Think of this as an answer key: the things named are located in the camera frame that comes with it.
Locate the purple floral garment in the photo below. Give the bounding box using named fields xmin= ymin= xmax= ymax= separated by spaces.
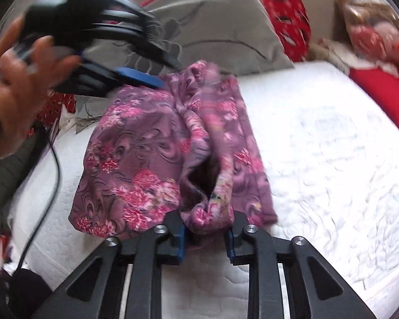
xmin=69 ymin=61 xmax=277 ymax=239

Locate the person's left hand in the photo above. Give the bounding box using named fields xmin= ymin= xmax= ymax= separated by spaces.
xmin=0 ymin=16 xmax=81 ymax=159

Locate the grey floral pillow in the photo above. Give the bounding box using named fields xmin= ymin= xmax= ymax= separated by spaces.
xmin=74 ymin=0 xmax=296 ymax=133

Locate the white quilted bed cover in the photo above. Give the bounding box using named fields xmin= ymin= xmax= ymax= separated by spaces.
xmin=11 ymin=62 xmax=399 ymax=318

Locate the red patterned pillow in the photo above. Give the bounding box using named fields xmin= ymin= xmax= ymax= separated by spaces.
xmin=261 ymin=0 xmax=311 ymax=62

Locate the red cloth at bedside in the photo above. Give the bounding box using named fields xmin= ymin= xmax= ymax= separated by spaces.
xmin=349 ymin=68 xmax=399 ymax=129

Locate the doll in plastic bag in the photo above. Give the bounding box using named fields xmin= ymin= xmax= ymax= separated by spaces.
xmin=337 ymin=0 xmax=399 ymax=75

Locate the black cable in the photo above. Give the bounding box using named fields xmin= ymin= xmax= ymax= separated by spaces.
xmin=16 ymin=132 xmax=63 ymax=273

